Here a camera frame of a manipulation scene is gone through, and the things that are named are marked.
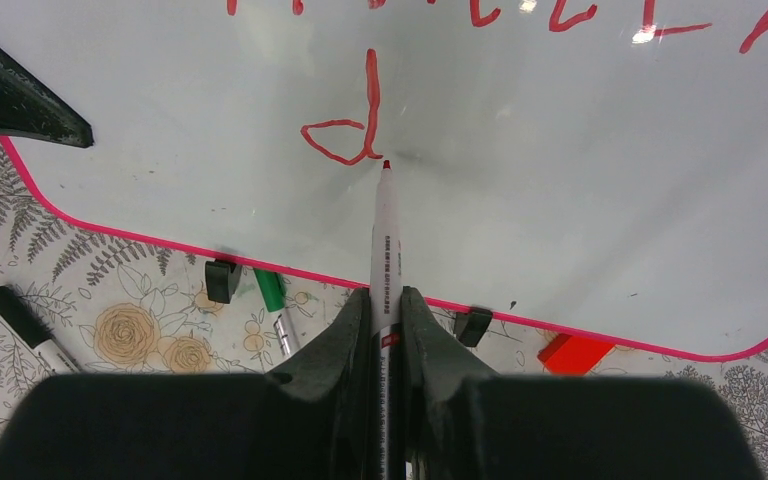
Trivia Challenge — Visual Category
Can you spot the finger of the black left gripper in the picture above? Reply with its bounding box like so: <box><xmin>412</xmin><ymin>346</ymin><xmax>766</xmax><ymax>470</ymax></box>
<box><xmin>0</xmin><ymin>48</ymin><xmax>94</xmax><ymax>148</ymax></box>

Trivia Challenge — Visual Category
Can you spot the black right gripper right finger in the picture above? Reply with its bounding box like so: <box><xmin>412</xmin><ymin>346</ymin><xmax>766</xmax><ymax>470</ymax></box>
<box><xmin>401</xmin><ymin>287</ymin><xmax>762</xmax><ymax>479</ymax></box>

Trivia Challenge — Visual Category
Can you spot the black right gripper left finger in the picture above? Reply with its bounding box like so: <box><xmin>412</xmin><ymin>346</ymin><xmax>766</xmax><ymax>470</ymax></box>
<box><xmin>0</xmin><ymin>289</ymin><xmax>369</xmax><ymax>479</ymax></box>

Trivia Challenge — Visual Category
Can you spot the red capped marker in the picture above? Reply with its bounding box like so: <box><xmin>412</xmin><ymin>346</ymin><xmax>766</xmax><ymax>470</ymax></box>
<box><xmin>368</xmin><ymin>160</ymin><xmax>406</xmax><ymax>479</ymax></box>

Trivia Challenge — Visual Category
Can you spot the pink framed whiteboard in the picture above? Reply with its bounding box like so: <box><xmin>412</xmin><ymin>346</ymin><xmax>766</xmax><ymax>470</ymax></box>
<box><xmin>0</xmin><ymin>1</ymin><xmax>768</xmax><ymax>361</ymax></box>

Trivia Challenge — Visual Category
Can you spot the black whiteboard foot right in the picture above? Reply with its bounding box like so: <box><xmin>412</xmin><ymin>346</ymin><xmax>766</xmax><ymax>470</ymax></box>
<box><xmin>453</xmin><ymin>307</ymin><xmax>493</xmax><ymax>348</ymax></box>

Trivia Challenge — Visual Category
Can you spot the black whiteboard foot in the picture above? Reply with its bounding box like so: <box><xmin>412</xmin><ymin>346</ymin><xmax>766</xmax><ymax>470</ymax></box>
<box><xmin>453</xmin><ymin>307</ymin><xmax>493</xmax><ymax>348</ymax></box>
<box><xmin>204</xmin><ymin>259</ymin><xmax>242</xmax><ymax>304</ymax></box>

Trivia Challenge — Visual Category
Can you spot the black whiteboard foot left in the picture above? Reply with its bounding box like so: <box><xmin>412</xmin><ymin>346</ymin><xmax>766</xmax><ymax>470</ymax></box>
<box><xmin>204</xmin><ymin>259</ymin><xmax>242</xmax><ymax>304</ymax></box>

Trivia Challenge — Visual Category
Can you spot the small orange red block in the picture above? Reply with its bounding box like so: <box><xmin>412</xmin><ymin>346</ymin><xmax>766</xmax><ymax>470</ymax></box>
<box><xmin>537</xmin><ymin>334</ymin><xmax>615</xmax><ymax>375</ymax></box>

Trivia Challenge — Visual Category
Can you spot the green capped marker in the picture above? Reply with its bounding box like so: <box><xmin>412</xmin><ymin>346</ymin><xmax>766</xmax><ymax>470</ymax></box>
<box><xmin>254</xmin><ymin>268</ymin><xmax>300</xmax><ymax>357</ymax></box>

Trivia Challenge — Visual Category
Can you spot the black capped marker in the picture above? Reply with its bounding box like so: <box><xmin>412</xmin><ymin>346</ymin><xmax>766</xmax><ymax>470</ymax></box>
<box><xmin>0</xmin><ymin>285</ymin><xmax>81</xmax><ymax>374</ymax></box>

